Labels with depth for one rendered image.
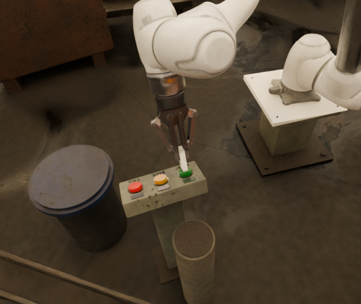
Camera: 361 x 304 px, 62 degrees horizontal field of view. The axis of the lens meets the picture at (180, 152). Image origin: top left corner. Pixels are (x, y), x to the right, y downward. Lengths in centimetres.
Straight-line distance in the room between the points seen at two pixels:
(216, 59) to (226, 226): 104
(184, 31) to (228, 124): 136
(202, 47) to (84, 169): 79
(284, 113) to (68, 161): 94
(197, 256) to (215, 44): 55
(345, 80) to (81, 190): 104
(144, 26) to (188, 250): 57
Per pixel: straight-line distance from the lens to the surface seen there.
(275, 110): 143
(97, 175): 116
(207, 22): 55
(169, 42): 58
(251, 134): 180
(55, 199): 116
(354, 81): 129
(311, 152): 178
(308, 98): 152
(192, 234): 87
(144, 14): 69
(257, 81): 158
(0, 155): 210
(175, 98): 74
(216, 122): 188
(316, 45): 139
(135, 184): 87
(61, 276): 66
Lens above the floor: 131
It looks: 49 degrees down
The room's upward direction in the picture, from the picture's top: 6 degrees counter-clockwise
